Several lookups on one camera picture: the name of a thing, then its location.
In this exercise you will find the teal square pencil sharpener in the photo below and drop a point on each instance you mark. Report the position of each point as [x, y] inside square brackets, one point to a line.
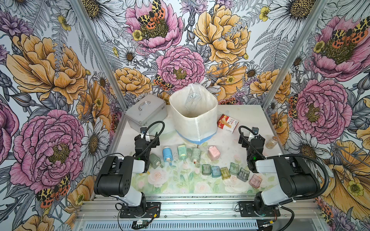
[182, 152]

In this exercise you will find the pink translucent shavings tray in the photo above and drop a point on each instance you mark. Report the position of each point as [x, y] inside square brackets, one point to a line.
[255, 181]

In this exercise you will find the clear teal shavings tray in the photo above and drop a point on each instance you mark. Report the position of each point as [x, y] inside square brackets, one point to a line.
[234, 169]

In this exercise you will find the translucent blue shavings tray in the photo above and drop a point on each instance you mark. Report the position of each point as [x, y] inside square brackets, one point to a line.
[216, 172]

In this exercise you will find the grey-green pencil sharpener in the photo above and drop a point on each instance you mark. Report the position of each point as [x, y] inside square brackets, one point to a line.
[195, 156]

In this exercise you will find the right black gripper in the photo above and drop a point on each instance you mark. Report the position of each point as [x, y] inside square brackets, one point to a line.
[253, 141]

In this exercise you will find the red white bandage box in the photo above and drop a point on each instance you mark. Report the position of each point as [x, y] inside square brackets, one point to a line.
[227, 123]

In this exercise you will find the pink pencil sharpener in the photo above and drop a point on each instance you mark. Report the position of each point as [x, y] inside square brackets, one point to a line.
[213, 153]

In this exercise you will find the white lined trash bin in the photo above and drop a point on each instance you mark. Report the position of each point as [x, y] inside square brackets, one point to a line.
[194, 112]

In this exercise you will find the silver aluminium case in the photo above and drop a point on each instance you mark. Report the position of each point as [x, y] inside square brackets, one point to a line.
[146, 111]

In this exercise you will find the translucent green shavings tray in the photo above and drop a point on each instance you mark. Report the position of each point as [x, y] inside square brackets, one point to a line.
[206, 170]

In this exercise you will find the small glass jar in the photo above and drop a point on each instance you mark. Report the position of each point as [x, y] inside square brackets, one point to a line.
[272, 142]

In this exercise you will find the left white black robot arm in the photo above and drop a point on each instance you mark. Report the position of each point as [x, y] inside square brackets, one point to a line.
[115, 175]

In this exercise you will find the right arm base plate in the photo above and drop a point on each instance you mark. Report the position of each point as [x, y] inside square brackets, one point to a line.
[249, 209]

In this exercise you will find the grey translucent shavings tray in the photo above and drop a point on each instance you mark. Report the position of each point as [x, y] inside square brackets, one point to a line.
[243, 175]

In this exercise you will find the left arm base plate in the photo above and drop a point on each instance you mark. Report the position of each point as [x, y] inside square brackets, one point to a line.
[148, 210]

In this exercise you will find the blue pencil sharpener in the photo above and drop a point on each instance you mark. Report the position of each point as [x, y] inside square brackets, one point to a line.
[167, 155]

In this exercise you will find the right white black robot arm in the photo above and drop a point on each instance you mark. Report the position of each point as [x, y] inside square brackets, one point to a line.
[299, 177]

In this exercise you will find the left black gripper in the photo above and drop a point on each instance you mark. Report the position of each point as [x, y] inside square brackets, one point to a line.
[147, 141]

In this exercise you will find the translucent yellow shavings tray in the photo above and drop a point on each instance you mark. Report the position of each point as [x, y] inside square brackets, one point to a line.
[225, 174]

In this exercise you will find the dark green pencil sharpener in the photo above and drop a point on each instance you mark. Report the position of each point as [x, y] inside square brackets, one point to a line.
[155, 161]

